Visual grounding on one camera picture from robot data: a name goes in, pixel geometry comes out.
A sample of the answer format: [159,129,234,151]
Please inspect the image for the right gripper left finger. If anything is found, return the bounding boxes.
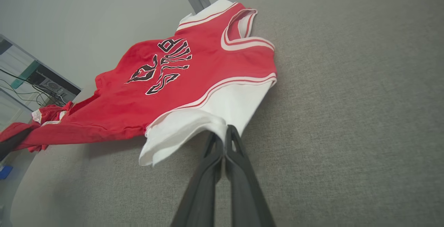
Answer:
[170,132,224,227]

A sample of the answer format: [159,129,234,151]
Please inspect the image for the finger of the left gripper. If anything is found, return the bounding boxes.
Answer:
[0,128,32,161]

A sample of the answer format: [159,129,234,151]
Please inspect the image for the red and white basketball jersey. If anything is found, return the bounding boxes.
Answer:
[0,0,278,167]

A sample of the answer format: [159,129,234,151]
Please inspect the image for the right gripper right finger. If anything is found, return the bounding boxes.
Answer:
[225,125,276,227]

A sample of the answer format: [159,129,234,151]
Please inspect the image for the red and white shorts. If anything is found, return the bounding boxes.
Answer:
[31,101,74,126]

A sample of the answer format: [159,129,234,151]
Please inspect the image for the black desktop computer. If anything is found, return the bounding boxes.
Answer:
[27,61,82,99]

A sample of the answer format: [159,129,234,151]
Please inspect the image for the small blue box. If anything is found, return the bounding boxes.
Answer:
[0,165,14,180]

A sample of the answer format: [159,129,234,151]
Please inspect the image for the grey fabric sofa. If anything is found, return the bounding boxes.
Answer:
[10,0,444,227]

